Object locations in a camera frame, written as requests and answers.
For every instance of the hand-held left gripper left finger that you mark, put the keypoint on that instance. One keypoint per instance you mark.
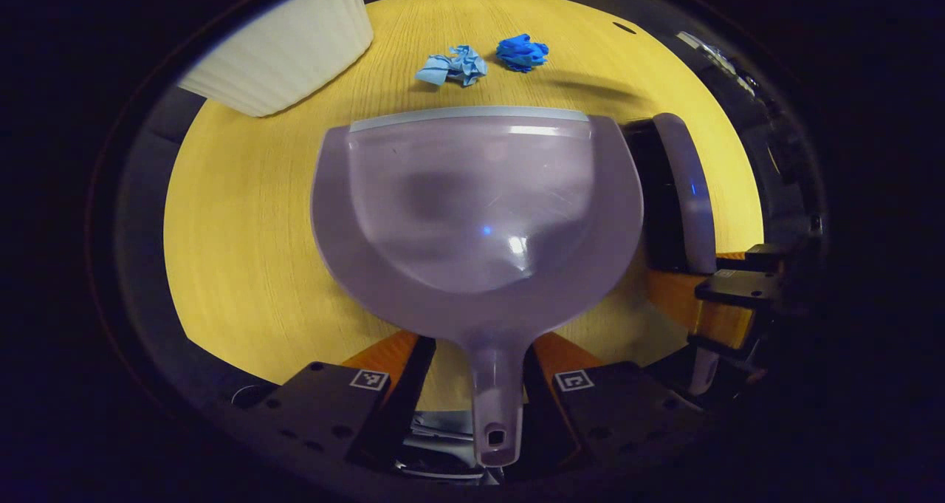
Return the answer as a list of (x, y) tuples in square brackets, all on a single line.
[(402, 407)]

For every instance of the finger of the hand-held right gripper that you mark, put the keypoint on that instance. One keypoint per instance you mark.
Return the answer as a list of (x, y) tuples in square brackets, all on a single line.
[(768, 254), (738, 287)]

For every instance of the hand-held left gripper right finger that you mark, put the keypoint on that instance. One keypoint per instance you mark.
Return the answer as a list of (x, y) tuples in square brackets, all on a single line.
[(543, 414)]

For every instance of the small lilac broom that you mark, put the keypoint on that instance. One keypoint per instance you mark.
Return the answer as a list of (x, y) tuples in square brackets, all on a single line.
[(690, 193)]

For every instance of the lilac plastic dustpan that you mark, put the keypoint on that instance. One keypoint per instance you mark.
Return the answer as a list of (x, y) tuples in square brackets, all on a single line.
[(472, 215)]

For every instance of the blue glove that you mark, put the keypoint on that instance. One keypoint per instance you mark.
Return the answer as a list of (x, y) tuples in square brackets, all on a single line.
[(521, 52)]

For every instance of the blue paper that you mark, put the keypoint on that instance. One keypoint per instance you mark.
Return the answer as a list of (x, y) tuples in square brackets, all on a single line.
[(458, 66)]

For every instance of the wooden desktop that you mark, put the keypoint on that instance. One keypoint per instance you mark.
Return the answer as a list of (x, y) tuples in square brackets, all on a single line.
[(251, 230)]

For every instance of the shiny metal frame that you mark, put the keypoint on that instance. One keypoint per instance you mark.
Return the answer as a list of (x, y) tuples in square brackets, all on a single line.
[(435, 444)]

